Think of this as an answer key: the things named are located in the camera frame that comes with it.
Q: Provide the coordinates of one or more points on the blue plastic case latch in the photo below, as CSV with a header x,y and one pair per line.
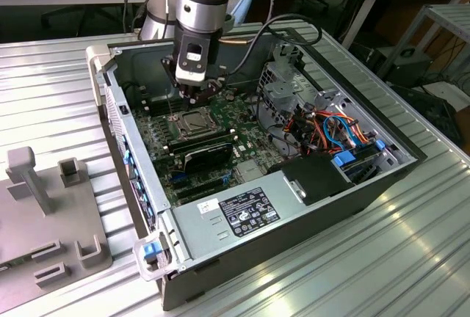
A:
x,y
150,251

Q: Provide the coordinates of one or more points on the graphics card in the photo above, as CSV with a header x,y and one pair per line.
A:
x,y
209,157

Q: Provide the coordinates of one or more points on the metal locking lever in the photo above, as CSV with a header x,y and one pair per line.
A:
x,y
169,103

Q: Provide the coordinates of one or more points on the CPU socket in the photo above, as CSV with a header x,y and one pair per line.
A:
x,y
198,135

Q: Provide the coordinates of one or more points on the grey parts rack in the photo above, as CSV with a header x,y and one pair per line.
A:
x,y
36,221

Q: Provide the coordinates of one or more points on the green motherboard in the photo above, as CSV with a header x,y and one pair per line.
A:
x,y
253,137

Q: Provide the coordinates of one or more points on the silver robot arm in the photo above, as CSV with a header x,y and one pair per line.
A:
x,y
202,9

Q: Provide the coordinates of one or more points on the black plastic shroud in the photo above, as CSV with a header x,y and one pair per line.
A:
x,y
316,177

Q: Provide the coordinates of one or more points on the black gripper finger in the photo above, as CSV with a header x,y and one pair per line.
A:
x,y
214,86
168,71

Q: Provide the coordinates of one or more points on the open grey PC case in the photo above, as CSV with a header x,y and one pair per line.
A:
x,y
257,243

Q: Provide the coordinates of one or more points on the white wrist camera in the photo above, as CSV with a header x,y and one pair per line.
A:
x,y
189,76

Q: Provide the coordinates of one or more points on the blue expansion slot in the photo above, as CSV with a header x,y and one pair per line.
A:
x,y
178,176

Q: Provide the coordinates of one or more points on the silver CPU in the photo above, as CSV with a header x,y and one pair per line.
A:
x,y
196,123

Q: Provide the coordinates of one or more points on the silver power supply unit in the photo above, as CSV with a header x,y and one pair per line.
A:
x,y
205,232

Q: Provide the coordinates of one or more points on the silver chipset heatsink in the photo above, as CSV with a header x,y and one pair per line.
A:
x,y
250,171

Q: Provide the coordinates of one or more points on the blue disk carrier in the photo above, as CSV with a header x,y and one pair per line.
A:
x,y
345,158

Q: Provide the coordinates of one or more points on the black equipment box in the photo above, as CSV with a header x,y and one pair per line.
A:
x,y
411,69

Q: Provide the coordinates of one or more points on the aluminium slat table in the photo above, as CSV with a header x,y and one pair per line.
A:
x,y
453,12

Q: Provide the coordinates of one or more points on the silver metal bracket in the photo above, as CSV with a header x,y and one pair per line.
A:
x,y
330,98

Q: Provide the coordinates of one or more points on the black expansion slot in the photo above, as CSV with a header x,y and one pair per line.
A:
x,y
200,184

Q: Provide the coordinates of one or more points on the silver drive cage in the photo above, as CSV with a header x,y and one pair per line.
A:
x,y
279,89

